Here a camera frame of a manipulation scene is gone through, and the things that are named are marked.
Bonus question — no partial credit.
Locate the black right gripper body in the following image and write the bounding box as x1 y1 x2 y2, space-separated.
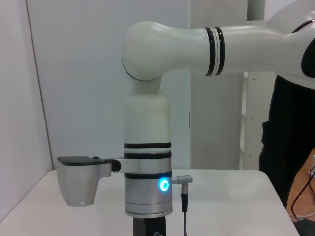
133 215 166 236

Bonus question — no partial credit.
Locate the person in white shirt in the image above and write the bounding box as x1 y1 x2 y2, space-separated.
258 75 315 214

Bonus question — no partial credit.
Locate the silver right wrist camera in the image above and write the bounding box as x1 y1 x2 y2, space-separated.
57 156 140 207

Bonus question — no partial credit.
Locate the thin dark loose cable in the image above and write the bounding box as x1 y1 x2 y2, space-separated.
287 165 315 219

